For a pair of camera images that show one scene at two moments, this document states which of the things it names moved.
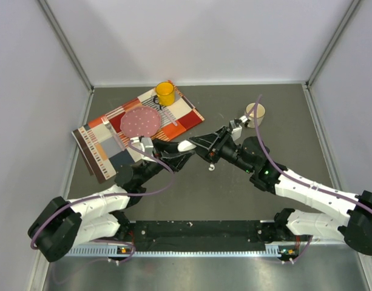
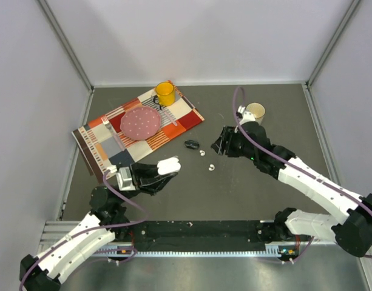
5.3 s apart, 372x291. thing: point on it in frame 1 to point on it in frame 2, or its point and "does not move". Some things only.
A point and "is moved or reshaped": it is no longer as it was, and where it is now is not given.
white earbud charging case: x=184 y=145 is moved or reshaped
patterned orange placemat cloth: x=108 y=149 does not move
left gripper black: x=175 y=159 to x=145 y=179
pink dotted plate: x=140 y=122 does not move
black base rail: x=197 y=236 does not move
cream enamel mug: x=261 y=111 does not move
